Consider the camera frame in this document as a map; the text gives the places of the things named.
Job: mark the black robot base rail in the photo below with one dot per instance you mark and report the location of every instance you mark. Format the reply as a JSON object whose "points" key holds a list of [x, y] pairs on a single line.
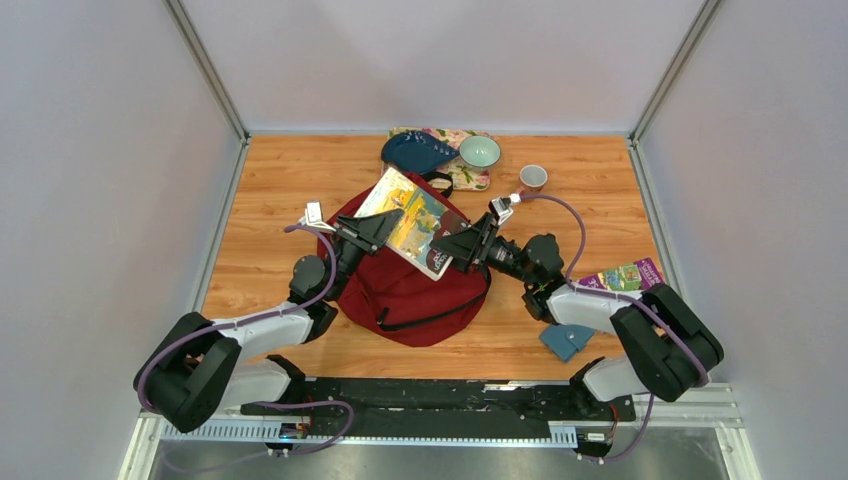
{"points": [[447, 410]]}

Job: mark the yellow and teal paperback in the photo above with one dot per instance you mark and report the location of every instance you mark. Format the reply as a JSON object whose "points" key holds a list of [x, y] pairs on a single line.
{"points": [[424, 219]]}

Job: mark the dark blue leaf plate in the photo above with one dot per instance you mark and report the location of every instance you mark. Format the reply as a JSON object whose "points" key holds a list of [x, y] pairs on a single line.
{"points": [[417, 152]]}

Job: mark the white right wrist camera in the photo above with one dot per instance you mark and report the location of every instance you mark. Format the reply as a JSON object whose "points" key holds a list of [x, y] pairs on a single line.
{"points": [[502, 208]]}

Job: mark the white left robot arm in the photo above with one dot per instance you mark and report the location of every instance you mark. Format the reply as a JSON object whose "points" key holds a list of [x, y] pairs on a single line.
{"points": [[204, 365]]}

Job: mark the floral rectangular tray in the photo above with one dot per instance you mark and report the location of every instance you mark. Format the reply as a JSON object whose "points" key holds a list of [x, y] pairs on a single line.
{"points": [[465, 177]]}

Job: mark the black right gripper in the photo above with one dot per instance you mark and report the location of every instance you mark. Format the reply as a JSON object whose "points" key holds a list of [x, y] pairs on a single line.
{"points": [[459, 247]]}

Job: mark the blue leather wallet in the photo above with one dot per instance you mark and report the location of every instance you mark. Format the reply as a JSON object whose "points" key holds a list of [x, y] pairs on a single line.
{"points": [[566, 340]]}

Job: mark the pale green ceramic bowl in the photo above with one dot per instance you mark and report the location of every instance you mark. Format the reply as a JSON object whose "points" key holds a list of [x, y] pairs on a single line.
{"points": [[480, 152]]}

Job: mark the red student backpack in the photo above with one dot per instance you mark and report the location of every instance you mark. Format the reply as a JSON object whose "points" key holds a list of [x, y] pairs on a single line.
{"points": [[392, 298]]}

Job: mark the purple treehouse book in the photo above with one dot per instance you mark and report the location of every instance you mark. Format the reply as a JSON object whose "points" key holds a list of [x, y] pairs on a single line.
{"points": [[638, 275]]}

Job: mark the pink patterned mug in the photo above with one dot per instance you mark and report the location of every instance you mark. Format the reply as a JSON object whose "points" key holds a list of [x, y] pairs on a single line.
{"points": [[533, 179]]}

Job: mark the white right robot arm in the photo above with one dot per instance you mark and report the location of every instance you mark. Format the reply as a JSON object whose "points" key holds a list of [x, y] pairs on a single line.
{"points": [[667, 348]]}

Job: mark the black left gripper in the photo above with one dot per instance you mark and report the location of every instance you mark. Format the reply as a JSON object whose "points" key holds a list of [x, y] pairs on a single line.
{"points": [[367, 234]]}

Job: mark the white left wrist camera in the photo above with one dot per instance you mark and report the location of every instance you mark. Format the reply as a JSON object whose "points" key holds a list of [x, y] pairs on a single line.
{"points": [[313, 218]]}

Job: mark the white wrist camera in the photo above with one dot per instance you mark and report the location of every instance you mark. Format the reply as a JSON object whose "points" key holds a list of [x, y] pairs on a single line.
{"points": [[502, 208], [313, 218]]}

